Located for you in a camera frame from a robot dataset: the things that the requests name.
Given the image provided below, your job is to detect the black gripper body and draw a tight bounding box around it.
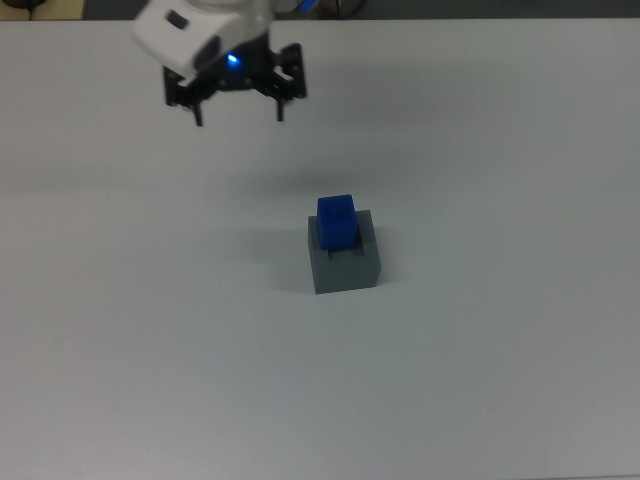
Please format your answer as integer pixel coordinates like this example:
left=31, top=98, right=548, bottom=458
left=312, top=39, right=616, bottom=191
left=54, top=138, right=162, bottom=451
left=193, top=30, right=282, bottom=97

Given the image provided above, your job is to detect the blue block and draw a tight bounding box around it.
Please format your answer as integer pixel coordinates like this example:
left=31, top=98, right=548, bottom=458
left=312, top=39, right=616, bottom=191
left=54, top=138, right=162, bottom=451
left=317, top=193, right=362, bottom=253

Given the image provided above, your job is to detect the grey hollow cuboid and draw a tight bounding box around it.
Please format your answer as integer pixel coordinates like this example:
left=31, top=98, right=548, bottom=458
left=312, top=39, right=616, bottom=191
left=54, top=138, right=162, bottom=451
left=306, top=208, right=383, bottom=295

